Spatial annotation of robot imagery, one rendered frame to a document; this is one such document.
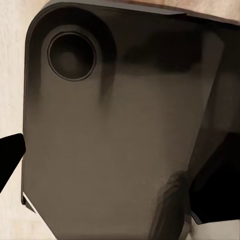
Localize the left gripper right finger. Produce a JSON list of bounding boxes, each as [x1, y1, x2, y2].
[[224, 133, 240, 173]]

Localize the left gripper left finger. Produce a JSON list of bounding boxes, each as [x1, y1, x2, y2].
[[0, 133, 26, 193]]

